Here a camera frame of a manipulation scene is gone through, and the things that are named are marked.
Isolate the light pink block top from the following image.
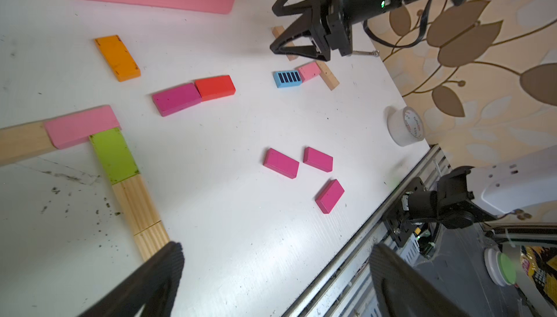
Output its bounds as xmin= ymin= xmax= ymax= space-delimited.
xmin=297 ymin=61 xmax=321 ymax=82

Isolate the wooden block horizontal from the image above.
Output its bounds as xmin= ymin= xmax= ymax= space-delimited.
xmin=316 ymin=60 xmax=339 ymax=91

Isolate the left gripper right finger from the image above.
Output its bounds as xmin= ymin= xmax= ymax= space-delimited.
xmin=368 ymin=244 xmax=467 ymax=317

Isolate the blue striped block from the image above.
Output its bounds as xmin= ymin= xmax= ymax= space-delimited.
xmin=273 ymin=70 xmax=303 ymax=89

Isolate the silver wrench on table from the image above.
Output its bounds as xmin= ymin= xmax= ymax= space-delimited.
xmin=352 ymin=50 xmax=380 ymax=57

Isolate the magenta block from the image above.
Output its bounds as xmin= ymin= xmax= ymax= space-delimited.
xmin=152 ymin=83 xmax=202 ymax=117
xmin=303 ymin=147 xmax=334 ymax=173
xmin=315 ymin=179 xmax=345 ymax=214
xmin=263 ymin=148 xmax=300 ymax=179

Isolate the white tape roll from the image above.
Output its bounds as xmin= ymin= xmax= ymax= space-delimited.
xmin=387 ymin=107 xmax=425 ymax=147

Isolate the light pink block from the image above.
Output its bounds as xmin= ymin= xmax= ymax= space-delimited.
xmin=297 ymin=61 xmax=321 ymax=82
xmin=44 ymin=105 xmax=120 ymax=150

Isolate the magenta block bottom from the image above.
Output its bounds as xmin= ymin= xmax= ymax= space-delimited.
xmin=315 ymin=179 xmax=345 ymax=214

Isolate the red block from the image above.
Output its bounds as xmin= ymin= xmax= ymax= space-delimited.
xmin=194 ymin=75 xmax=236 ymax=102

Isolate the green white bottle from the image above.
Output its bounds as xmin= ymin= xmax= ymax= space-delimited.
xmin=483 ymin=244 xmax=556 ymax=316

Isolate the aluminium frame rail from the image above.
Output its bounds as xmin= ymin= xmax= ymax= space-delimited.
xmin=283 ymin=144 xmax=451 ymax=316

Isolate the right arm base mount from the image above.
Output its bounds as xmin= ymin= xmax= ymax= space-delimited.
xmin=382 ymin=177 xmax=435 ymax=247

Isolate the orange block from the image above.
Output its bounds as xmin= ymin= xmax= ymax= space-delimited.
xmin=94 ymin=35 xmax=141 ymax=82

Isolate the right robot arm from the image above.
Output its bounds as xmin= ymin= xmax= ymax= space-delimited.
xmin=271 ymin=0 xmax=556 ymax=229

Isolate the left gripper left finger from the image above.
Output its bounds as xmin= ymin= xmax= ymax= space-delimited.
xmin=81 ymin=242 xmax=184 ymax=316

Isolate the lime green block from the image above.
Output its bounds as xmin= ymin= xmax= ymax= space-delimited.
xmin=89 ymin=128 xmax=139 ymax=185

